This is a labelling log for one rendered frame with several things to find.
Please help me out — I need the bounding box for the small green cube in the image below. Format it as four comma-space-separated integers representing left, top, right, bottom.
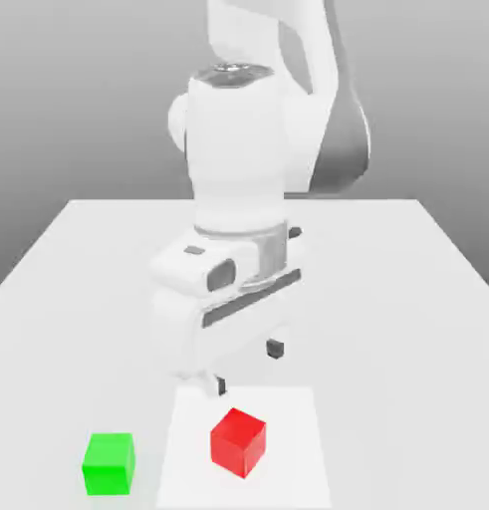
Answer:
81, 431, 136, 497

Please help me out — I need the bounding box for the small red cube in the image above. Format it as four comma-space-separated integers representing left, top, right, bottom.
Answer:
209, 406, 268, 480

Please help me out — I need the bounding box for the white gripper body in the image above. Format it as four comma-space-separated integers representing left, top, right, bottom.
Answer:
150, 267, 306, 381

